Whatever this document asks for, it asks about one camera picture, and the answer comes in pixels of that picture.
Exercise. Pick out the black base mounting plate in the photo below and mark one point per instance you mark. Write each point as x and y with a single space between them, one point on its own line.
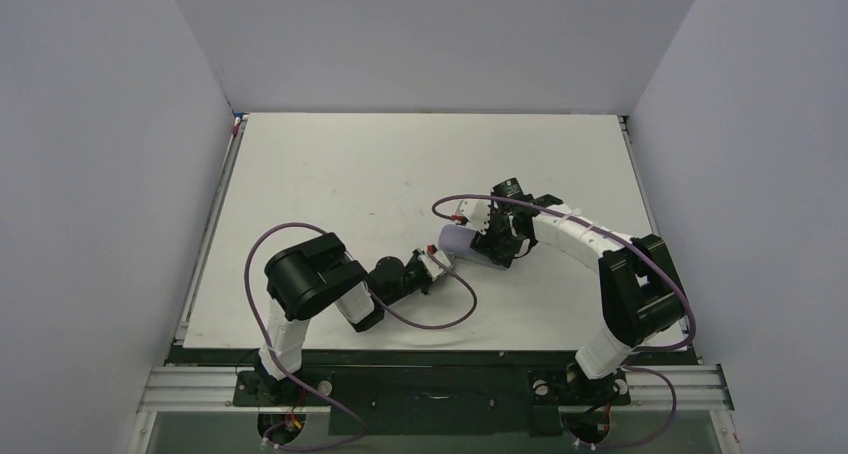
384 392

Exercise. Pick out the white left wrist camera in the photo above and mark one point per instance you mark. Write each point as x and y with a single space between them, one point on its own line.
436 262

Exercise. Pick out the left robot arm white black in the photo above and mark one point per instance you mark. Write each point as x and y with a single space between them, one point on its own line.
305 279

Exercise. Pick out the aluminium front rail frame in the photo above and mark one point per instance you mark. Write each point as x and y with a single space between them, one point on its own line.
668 390

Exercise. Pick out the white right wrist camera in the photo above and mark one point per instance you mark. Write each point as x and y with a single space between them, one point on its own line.
474 214

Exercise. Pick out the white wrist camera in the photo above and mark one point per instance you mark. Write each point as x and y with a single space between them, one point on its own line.
474 214
436 262

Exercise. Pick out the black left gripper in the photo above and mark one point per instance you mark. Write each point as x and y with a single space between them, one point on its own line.
423 276

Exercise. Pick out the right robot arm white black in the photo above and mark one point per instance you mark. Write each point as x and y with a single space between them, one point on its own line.
640 295

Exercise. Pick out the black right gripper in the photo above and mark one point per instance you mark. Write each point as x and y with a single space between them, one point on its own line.
490 242

